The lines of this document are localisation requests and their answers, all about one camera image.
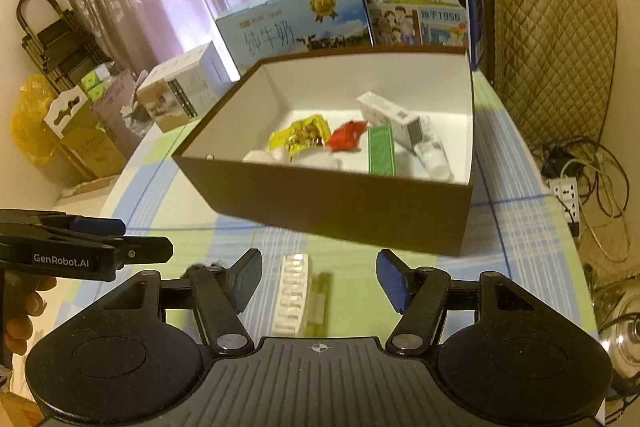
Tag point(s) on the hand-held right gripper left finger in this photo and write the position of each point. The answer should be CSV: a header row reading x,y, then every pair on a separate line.
x,y
247,279

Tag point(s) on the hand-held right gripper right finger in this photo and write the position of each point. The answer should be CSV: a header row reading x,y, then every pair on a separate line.
x,y
392,279

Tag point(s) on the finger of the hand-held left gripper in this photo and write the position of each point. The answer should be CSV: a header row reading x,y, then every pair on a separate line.
x,y
150,249
100,225

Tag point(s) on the white hair clip pack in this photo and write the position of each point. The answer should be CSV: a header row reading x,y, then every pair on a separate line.
x,y
292,292

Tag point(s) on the brown cardboard box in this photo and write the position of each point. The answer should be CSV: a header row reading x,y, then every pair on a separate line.
x,y
325,212

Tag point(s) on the white bottle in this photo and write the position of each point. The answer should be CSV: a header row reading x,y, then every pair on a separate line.
x,y
432,157

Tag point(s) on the yellow snack packet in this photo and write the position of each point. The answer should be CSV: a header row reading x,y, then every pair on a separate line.
x,y
300,134

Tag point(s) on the white barcode box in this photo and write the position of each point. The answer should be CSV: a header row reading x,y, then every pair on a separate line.
x,y
395,117

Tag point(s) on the person's left hand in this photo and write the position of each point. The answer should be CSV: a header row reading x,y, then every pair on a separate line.
x,y
17,332

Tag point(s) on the dark velvet scrunchie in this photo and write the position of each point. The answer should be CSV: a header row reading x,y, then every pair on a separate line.
x,y
202,265

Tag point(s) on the tan cardboard carton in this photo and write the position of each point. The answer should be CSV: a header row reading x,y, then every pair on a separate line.
x,y
90,147

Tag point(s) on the purple box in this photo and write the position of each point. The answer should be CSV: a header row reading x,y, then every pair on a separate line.
x,y
112,107

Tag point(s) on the yellow plastic bag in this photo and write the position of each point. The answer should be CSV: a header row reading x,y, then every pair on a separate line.
x,y
30,127

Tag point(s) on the small green box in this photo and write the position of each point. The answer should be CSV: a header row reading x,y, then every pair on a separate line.
x,y
381,152

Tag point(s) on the small green packets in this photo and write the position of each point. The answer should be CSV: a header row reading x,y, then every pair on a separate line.
x,y
95,82

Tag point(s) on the red snack packet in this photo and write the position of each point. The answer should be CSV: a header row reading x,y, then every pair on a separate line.
x,y
345,137

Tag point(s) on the beige and white box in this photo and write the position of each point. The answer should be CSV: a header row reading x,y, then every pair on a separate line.
x,y
175,92

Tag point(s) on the white power strip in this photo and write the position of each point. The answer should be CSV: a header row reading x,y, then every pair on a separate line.
x,y
565,194

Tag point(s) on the black folding rack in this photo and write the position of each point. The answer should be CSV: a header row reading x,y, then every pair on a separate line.
x,y
55,37

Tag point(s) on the clear glass vessel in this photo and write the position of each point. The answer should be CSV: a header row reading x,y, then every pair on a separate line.
x,y
625,337

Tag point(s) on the light blue milk carton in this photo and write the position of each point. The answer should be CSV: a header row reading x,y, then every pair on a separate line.
x,y
280,22

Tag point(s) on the quilted beige chair cover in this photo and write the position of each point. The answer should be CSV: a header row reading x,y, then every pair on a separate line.
x,y
550,47

